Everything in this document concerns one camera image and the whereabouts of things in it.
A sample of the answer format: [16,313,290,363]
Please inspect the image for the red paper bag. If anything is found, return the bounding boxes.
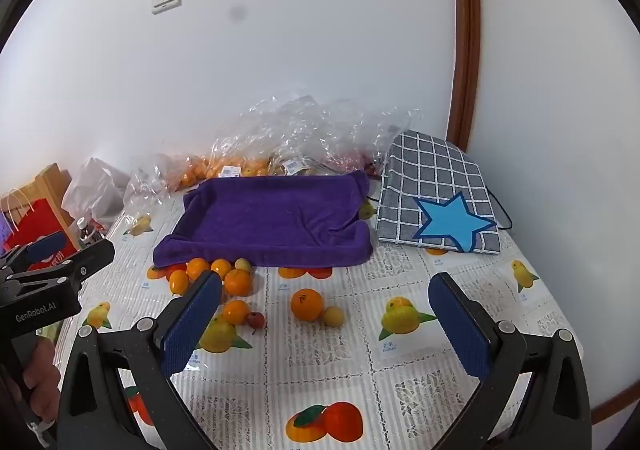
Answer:
[0,189,81,271]

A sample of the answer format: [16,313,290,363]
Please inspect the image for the small clear plastic bag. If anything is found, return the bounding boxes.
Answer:
[122,165,173,228]

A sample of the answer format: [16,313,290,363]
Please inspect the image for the small glass jar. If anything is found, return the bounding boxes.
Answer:
[75,217,107,247]

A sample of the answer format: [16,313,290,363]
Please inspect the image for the black cable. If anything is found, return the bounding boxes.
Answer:
[486,184,514,231]

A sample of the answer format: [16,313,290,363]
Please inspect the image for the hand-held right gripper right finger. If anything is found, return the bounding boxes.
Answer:
[427,271,593,450]

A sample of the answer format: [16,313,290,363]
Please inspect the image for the person's left hand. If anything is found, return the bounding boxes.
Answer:
[22,337,61,424]

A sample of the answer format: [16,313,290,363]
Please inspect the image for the grey checked bag blue star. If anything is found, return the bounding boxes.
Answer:
[376,130,502,255]

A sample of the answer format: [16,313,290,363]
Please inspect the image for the purple towel-lined tray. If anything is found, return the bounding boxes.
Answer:
[152,170,375,269]

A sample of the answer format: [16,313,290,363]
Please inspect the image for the brown wooden door frame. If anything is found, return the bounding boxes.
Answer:
[447,0,482,152]

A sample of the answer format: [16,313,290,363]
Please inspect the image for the clear bag of oranges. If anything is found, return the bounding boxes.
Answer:
[162,153,273,192]

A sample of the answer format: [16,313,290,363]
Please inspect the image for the fruit print tablecloth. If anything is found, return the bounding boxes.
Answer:
[50,170,586,450]

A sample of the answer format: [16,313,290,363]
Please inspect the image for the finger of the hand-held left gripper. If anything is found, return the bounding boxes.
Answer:
[15,237,116,292]
[25,229,69,266]

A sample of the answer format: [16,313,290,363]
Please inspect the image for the crumpled clear plastic bags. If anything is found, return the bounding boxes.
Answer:
[212,91,426,176]

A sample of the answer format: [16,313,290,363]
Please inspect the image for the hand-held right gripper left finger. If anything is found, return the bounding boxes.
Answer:
[57,270,223,450]

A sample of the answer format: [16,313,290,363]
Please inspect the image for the large orange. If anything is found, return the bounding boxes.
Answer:
[291,288,324,322]

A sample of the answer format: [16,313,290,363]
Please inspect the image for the white plastic bag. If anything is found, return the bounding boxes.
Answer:
[61,157,132,222]

